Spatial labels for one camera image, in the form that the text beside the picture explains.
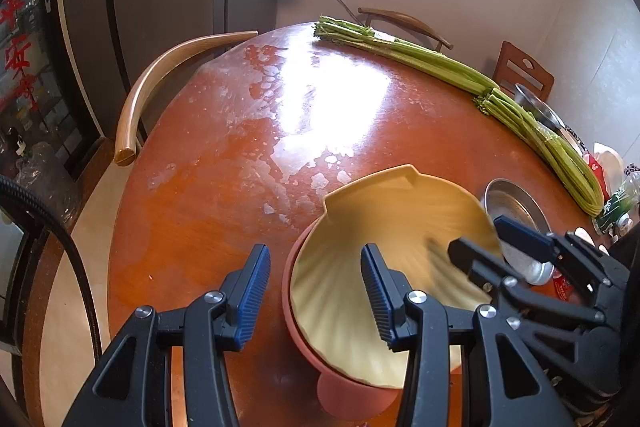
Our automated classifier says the round steel plate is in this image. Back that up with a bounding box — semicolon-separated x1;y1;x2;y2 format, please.
482;178;558;286

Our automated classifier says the patterned bowl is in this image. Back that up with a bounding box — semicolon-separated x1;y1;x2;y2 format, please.
559;126;587;156

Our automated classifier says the dark wooden curved-back chair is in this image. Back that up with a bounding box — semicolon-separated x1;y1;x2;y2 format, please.
357;7;454;52

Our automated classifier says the white plastic bag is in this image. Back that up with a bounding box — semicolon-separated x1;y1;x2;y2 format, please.
594;143;626;198

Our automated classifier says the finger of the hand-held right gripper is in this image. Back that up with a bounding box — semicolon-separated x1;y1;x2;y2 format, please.
447;238;608;358
493;215;632;309

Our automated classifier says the celery bunch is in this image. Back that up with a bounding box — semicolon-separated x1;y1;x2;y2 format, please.
472;88;606;217
313;16;501;95

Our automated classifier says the thick black cable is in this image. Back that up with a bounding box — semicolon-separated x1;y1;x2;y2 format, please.
0;174;103;360

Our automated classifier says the pink shell-shaped plate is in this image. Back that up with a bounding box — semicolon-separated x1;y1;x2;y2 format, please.
281;219;463;422

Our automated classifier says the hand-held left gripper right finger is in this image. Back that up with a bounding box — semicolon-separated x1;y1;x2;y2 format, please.
360;243;573;427

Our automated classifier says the plastic bottle with green label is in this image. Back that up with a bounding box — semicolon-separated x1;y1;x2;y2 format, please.
595;172;640;235

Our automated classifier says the small red wrapper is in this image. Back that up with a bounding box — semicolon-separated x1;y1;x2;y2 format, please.
551;273;577;302

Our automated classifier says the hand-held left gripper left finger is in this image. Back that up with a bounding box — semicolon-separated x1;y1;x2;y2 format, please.
62;243;272;427

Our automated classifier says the light wooden curved-back chair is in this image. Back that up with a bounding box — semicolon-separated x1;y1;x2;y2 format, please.
114;31;259;166

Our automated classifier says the yellow shell-shaped plate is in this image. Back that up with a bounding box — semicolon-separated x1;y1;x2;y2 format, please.
290;164;503;390

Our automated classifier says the glass door with red decal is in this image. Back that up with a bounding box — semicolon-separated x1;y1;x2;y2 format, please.
0;0;101;182

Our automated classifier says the brown chair with cutout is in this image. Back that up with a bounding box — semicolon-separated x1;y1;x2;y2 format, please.
492;41;555;102

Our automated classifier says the deep steel bowl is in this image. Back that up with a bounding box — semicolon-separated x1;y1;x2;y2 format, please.
514;83;566;132

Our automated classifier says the red packet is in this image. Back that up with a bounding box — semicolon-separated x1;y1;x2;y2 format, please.
582;152;612;202

